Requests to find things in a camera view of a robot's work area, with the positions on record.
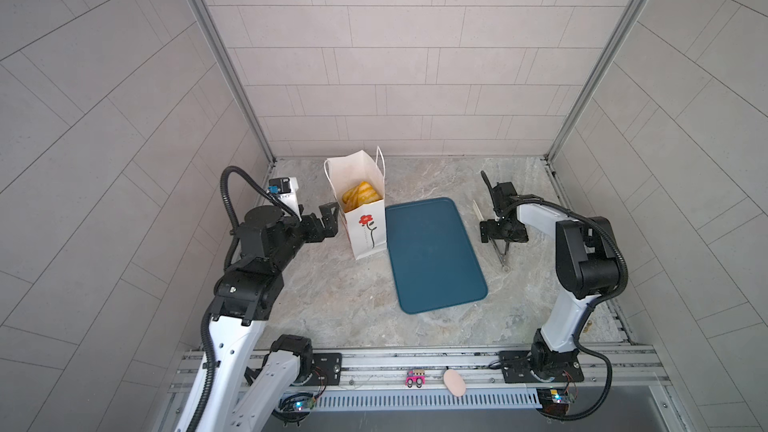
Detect pink oval toy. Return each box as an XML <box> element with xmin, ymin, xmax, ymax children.
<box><xmin>442</xmin><ymin>369</ymin><xmax>467</xmax><ymax>397</ymax></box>

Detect right green circuit board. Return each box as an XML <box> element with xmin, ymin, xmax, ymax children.
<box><xmin>536</xmin><ymin>388</ymin><xmax>575</xmax><ymax>417</ymax></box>

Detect pink toy truck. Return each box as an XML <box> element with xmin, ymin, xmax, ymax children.
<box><xmin>405</xmin><ymin>369</ymin><xmax>426</xmax><ymax>388</ymax></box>

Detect left green circuit board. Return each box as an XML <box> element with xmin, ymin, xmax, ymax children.
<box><xmin>279</xmin><ymin>392</ymin><xmax>317</xmax><ymax>414</ymax></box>

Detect steel tongs cream tips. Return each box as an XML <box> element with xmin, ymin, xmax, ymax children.
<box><xmin>472</xmin><ymin>200</ymin><xmax>509</xmax><ymax>269</ymax></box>

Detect yellow croissant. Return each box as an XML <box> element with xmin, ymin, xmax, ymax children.
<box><xmin>342</xmin><ymin>181</ymin><xmax>382</xmax><ymax>213</ymax></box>

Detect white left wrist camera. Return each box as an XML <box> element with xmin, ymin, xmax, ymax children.
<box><xmin>268</xmin><ymin>177</ymin><xmax>300</xmax><ymax>215</ymax></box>

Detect green circuit board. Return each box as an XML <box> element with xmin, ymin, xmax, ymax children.
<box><xmin>536</xmin><ymin>388</ymin><xmax>575</xmax><ymax>417</ymax></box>
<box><xmin>279</xmin><ymin>392</ymin><xmax>317</xmax><ymax>414</ymax></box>

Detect teal plastic tray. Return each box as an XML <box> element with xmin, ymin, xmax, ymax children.
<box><xmin>385</xmin><ymin>197</ymin><xmax>488</xmax><ymax>315</ymax></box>

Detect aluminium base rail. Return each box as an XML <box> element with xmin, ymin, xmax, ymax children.
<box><xmin>173</xmin><ymin>344</ymin><xmax>667</xmax><ymax>415</ymax></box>

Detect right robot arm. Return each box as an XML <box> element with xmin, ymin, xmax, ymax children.
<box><xmin>479</xmin><ymin>182</ymin><xmax>629</xmax><ymax>422</ymax></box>

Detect floral paper bag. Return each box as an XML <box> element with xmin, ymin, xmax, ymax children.
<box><xmin>324</xmin><ymin>147</ymin><xmax>387</xmax><ymax>260</ymax></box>

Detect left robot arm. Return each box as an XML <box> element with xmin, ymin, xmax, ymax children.
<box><xmin>176</xmin><ymin>165</ymin><xmax>339</xmax><ymax>431</ymax></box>

